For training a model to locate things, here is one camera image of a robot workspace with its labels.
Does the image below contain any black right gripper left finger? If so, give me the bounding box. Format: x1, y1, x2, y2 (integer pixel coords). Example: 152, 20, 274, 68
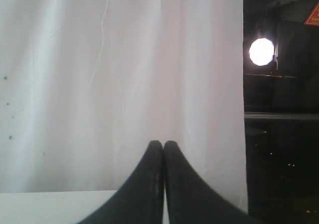
82, 141, 164, 224

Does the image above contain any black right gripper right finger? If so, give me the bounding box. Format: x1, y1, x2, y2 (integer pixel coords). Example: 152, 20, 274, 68
163, 141, 259, 224

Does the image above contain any white curtain backdrop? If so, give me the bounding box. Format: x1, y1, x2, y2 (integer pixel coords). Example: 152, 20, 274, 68
0, 0, 248, 211

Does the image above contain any round bright lamp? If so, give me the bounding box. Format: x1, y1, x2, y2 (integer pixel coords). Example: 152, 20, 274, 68
249, 38, 275, 66

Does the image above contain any red orange sign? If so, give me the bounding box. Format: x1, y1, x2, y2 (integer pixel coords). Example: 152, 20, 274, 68
304, 3, 319, 27

